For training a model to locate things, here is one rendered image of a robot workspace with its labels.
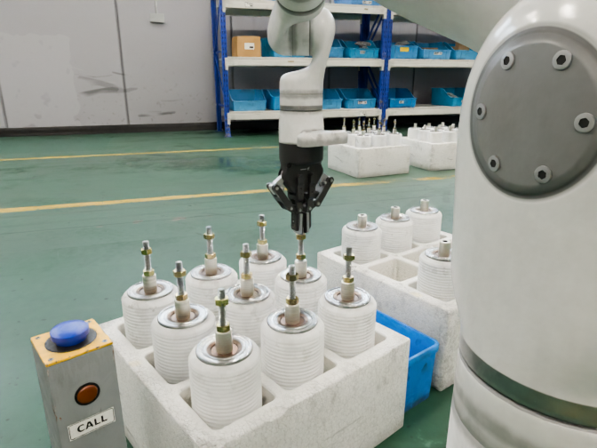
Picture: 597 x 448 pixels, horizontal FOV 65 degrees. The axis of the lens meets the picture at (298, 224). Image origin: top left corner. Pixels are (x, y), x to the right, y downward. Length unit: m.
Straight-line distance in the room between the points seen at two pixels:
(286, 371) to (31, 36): 5.28
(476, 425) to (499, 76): 0.15
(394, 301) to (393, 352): 0.24
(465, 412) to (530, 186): 0.11
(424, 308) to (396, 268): 0.22
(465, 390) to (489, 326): 0.04
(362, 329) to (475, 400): 0.54
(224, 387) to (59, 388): 0.19
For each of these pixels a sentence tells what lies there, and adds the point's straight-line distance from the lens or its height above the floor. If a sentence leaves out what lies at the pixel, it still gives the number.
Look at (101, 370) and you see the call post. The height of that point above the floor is 0.28.
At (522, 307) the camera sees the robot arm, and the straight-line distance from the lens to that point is 0.20.
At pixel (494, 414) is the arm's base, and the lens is 0.23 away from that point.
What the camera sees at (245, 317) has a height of 0.23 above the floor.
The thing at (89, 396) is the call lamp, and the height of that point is 0.26.
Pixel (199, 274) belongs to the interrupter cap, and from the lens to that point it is 0.88.
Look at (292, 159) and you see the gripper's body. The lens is 0.76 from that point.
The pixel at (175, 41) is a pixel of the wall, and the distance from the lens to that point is 5.67.
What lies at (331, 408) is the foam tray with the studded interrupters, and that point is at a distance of 0.73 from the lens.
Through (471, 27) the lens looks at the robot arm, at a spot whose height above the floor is 0.62.
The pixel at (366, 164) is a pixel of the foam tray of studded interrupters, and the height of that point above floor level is 0.08.
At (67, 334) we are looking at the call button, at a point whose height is 0.33.
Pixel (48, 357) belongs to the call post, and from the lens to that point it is 0.58.
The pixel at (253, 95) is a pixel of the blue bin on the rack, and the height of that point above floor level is 0.39.
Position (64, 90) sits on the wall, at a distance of 5.69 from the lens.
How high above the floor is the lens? 0.60
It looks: 18 degrees down
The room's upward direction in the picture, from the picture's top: straight up
